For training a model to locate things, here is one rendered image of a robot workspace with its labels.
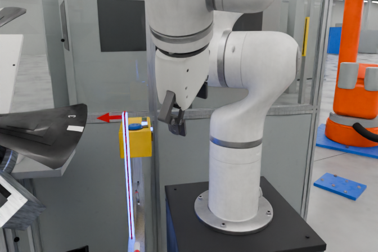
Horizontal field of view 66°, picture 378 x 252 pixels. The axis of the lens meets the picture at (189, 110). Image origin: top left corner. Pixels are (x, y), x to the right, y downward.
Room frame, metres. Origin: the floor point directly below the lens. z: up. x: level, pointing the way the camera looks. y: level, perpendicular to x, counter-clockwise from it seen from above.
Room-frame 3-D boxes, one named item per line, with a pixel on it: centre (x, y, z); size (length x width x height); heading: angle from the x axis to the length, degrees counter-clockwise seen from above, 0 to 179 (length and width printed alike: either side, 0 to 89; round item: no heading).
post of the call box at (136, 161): (0.93, 0.18, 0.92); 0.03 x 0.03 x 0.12; 9
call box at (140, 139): (0.93, 0.18, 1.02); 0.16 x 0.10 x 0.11; 9
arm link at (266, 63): (0.61, -0.14, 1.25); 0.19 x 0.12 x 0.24; 66
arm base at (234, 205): (0.63, -0.11, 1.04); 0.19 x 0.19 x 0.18
